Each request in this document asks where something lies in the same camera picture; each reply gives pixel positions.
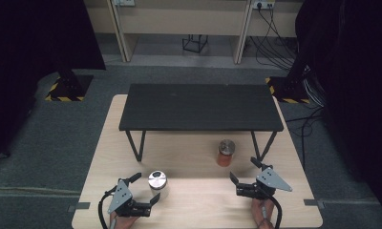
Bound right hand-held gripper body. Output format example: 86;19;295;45
235;167;293;201

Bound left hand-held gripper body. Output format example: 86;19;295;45
107;178;153;219

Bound white jar with silver lid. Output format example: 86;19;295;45
147;170;170;200

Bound red jar with silver lid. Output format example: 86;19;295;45
216;138;237;168

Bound black raised shelf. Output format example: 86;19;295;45
118;83;285;162

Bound person's left hand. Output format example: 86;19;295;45
109;211;141;229

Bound person's right hand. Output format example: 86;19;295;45
250;197;275;229

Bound grey tape strip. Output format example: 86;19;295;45
303;198;325;210
67;201;92;213

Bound black stand base striped tape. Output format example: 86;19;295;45
44;70;95;103
265;75;311;105

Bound dark curtain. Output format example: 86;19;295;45
287;0;382;220
0;0;107;165

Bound beige desk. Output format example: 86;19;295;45
83;0;306;65

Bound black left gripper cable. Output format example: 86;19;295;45
97;186;120;229

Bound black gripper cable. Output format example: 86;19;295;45
97;186;120;229
265;189;283;229

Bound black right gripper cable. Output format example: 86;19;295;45
265;189;283;229

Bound black floor cables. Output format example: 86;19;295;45
248;5;327;166

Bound black wire rack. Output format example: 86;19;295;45
181;33;210;54

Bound white wall socket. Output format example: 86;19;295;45
251;0;277;10
113;0;137;8

